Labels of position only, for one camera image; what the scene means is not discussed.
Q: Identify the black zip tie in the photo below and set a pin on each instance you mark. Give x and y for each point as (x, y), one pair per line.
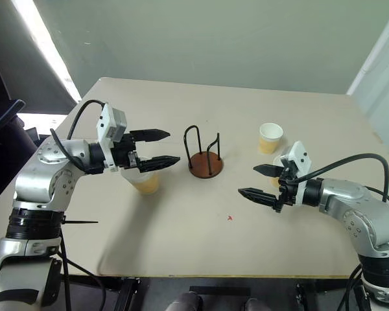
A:
(84, 222)

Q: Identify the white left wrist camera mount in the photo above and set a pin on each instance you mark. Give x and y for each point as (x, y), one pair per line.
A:
(104, 126)

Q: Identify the black metal table leg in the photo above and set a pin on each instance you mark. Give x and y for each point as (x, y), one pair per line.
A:
(126, 291)
(303, 296)

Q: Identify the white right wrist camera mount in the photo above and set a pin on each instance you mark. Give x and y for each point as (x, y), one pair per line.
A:
(299, 155)

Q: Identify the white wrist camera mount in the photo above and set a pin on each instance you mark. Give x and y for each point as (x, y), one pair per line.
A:
(104, 126)
(299, 155)

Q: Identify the dark rounded shape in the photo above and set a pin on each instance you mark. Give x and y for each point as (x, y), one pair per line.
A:
(184, 303)
(257, 305)

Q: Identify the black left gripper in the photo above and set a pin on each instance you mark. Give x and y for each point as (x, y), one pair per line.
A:
(123, 152)

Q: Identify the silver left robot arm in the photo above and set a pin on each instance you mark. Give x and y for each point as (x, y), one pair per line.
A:
(32, 181)

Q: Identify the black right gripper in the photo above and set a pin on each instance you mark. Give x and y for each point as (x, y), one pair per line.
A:
(287, 191)

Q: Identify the dark office chair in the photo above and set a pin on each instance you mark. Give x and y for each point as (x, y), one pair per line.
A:
(6, 145)

